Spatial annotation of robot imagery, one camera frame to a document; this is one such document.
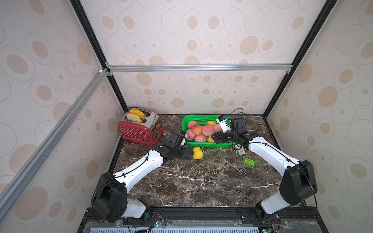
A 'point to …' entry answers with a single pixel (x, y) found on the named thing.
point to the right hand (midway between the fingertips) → (216, 134)
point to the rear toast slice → (140, 113)
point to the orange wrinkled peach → (196, 129)
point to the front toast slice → (134, 117)
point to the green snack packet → (249, 162)
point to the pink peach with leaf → (191, 124)
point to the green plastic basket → (201, 120)
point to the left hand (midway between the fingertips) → (190, 151)
